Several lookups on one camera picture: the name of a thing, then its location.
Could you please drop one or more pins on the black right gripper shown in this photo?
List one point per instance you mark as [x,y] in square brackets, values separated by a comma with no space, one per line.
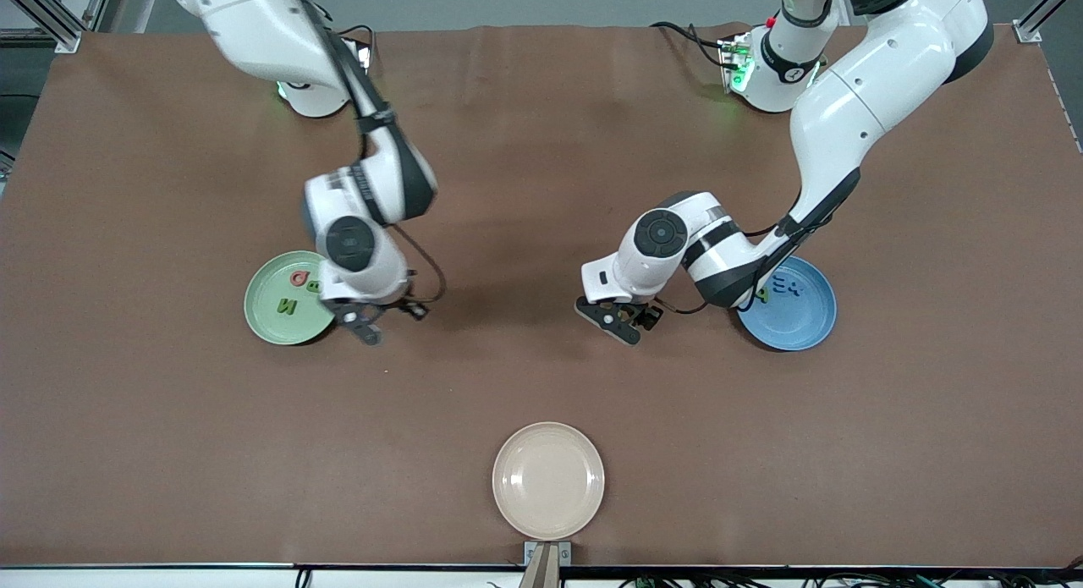
[409,306]

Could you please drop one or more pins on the beige plate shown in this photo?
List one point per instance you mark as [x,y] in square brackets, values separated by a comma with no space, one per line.
[548,482]

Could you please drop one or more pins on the light green plate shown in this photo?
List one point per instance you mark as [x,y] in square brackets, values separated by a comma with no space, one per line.
[262,288]

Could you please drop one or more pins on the green foam letter N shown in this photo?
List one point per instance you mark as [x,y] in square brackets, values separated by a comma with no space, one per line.
[286,307]

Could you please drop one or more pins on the grey metal post bracket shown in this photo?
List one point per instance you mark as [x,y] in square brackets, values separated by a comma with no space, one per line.
[530,552]

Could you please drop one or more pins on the red foam letter Q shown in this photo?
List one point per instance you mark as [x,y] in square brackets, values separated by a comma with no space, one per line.
[298,278]

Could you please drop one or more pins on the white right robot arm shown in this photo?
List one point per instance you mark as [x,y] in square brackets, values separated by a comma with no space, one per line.
[262,30]

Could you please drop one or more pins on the aluminium frame profile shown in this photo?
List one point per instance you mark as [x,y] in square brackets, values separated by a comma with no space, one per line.
[63,38]
[1028,31]

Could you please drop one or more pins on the blue plate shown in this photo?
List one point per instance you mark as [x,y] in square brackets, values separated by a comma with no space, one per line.
[795,321]

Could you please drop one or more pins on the grey metal connector plate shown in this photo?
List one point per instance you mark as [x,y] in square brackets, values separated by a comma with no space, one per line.
[734,63]
[366,55]

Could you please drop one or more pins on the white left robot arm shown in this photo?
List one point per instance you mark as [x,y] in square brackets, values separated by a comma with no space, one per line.
[880,72]

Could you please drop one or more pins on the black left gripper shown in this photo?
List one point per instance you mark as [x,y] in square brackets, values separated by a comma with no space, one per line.
[645,315]

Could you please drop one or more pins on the large table cover sheet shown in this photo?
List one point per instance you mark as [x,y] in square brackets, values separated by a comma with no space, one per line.
[541,376]

